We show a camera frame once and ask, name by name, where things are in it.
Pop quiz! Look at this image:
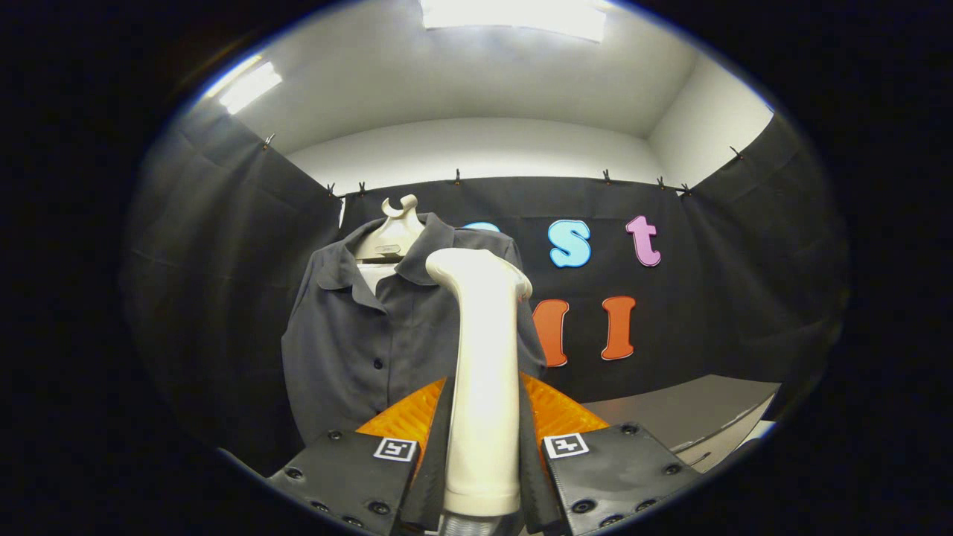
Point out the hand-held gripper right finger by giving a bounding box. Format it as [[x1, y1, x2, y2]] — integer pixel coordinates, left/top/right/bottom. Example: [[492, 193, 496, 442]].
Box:
[[517, 372, 701, 536]]

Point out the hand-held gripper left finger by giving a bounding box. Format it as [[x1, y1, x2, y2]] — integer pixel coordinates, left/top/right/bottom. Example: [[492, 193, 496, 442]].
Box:
[[267, 376, 455, 536]]

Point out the cream white garment steamer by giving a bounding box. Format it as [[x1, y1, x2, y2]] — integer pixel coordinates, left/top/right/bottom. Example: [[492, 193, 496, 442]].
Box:
[[424, 248, 534, 536]]

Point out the dark grey button shirt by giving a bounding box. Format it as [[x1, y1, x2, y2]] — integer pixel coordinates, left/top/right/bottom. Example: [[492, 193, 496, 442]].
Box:
[[281, 212, 549, 449]]

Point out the cream plastic clothes hanger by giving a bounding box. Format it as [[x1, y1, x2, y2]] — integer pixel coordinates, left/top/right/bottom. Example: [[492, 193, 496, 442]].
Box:
[[355, 194, 427, 296]]

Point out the black backdrop cloth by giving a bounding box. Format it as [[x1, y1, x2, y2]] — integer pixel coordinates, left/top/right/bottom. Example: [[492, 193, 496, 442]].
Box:
[[119, 97, 851, 477]]

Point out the small ceiling light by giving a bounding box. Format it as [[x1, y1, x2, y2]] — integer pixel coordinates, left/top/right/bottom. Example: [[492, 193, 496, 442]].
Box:
[[215, 61, 284, 117]]

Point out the grey cabinet with handle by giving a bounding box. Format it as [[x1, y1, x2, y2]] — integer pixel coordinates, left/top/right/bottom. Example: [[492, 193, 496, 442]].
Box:
[[581, 374, 782, 474]]

